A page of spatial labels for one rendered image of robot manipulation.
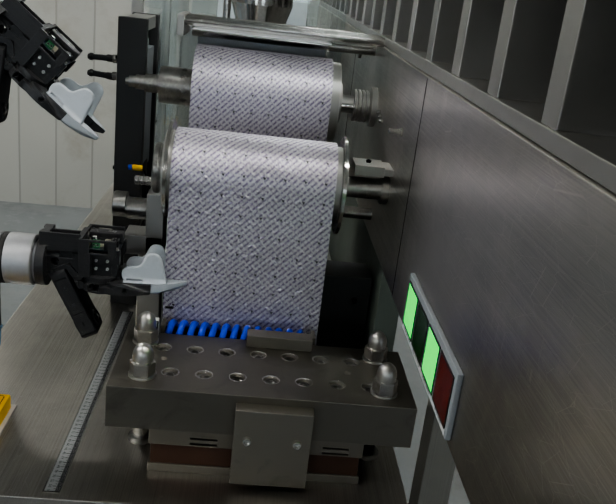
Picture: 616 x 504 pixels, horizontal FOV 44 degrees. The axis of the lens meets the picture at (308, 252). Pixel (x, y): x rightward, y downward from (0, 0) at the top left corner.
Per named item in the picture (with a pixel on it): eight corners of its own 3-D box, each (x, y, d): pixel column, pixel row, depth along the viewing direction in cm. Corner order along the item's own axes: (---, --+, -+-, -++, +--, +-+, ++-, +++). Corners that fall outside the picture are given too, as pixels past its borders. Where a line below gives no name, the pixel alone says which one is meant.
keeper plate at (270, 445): (229, 474, 101) (236, 402, 98) (304, 479, 102) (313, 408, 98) (228, 486, 99) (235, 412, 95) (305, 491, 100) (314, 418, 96)
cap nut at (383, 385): (368, 384, 104) (373, 355, 102) (395, 386, 104) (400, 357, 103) (371, 398, 100) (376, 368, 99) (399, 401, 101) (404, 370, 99)
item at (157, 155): (153, 141, 109) (149, 193, 110) (167, 143, 109) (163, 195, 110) (159, 142, 116) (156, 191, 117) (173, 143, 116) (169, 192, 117)
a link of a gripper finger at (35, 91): (62, 114, 104) (15, 66, 103) (55, 122, 104) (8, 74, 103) (75, 111, 109) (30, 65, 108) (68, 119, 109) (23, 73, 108)
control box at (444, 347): (400, 324, 94) (409, 272, 92) (406, 325, 94) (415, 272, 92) (443, 440, 71) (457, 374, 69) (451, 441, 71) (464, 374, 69)
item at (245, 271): (162, 325, 116) (168, 209, 109) (316, 338, 118) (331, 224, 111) (161, 327, 115) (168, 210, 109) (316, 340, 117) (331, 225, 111)
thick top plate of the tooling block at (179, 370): (126, 366, 113) (128, 329, 111) (392, 386, 116) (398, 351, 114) (104, 426, 98) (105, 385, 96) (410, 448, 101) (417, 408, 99)
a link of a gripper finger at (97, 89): (125, 110, 112) (74, 66, 108) (98, 138, 113) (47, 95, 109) (127, 104, 114) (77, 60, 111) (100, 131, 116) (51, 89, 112)
